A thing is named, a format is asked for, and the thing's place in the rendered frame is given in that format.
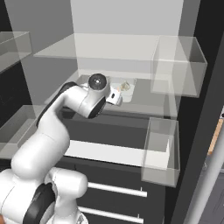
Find clear tupperware with shrimp meal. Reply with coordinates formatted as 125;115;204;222
109;78;137;103

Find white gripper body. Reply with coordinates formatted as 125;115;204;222
113;90;123;107

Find wooden cupboard edge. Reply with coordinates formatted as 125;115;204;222
206;117;224;156

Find dark freezer drawer front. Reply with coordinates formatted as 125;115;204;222
76;192;166;224
55;156;166;211

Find clear fridge door bin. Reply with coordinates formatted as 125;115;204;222
0;30;33;74
0;104;47;160
150;35;208;98
141;116;181;188

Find silver drawer handle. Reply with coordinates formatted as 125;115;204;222
87;181;149;199
77;206;145;224

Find silver fridge door handle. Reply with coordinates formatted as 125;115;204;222
183;139;224;224

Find dark fridge door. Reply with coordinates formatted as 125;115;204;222
0;0;33;130
170;0;224;224

